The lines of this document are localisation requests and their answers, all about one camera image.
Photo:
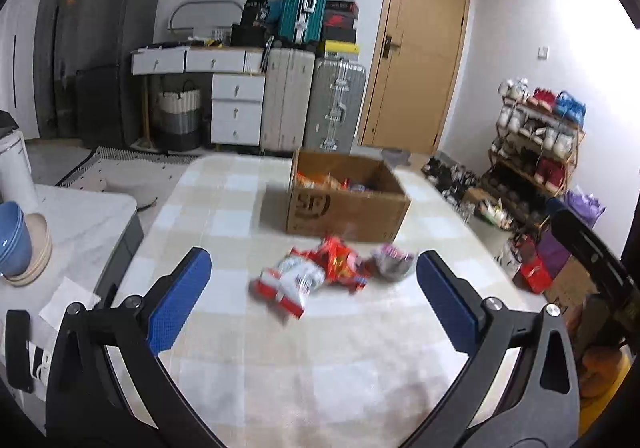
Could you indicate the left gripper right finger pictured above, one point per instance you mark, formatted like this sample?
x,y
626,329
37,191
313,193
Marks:
x,y
519,386

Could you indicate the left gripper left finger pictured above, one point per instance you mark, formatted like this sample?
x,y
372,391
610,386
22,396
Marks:
x,y
107,386

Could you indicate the orange bread clear packet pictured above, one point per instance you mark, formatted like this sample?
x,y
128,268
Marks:
x,y
321,181

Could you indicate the purple plastic bag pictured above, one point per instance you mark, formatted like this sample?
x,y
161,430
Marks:
x,y
586,206

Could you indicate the yellow jacket sleeve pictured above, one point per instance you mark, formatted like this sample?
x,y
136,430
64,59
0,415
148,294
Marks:
x,y
603,369

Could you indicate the beige bowl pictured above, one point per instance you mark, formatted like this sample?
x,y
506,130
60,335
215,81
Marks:
x,y
41,250

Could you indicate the wooden shoe rack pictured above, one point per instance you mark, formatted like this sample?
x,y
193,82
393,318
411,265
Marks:
x,y
535,152

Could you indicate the blue bowl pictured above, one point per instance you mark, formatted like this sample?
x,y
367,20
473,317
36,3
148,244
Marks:
x,y
12,240

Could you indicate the crumpled purple silver packet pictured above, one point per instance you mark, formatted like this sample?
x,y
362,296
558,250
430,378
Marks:
x,y
392,264

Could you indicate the white red snack bag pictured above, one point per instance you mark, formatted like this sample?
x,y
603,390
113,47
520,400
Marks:
x,y
290,282

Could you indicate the red chip packet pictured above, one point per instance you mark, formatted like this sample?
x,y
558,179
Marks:
x,y
341,264

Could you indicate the brown SF cardboard box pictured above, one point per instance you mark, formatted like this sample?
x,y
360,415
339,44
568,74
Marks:
x,y
372,210

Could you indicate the woven laundry basket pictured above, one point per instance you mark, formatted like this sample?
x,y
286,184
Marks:
x,y
179,115

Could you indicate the silver hard suitcase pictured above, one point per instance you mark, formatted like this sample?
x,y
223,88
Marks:
x,y
334,105

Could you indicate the wooden door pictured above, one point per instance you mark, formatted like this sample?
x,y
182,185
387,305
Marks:
x,y
414,71

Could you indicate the white drawer desk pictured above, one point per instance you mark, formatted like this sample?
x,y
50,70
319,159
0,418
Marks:
x,y
231,81

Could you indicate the yellow black box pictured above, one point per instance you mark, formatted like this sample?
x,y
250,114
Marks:
x,y
339,50

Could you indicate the beige hard suitcase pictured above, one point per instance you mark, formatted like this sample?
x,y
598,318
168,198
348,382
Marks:
x,y
286,99

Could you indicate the black shoe boxes stack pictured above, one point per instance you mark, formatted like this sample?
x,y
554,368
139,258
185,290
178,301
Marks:
x,y
340,21

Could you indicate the dark grey refrigerator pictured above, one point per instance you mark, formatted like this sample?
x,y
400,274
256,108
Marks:
x,y
108,96

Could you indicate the teal suitcase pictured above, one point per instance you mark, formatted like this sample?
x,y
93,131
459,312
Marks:
x,y
301,21

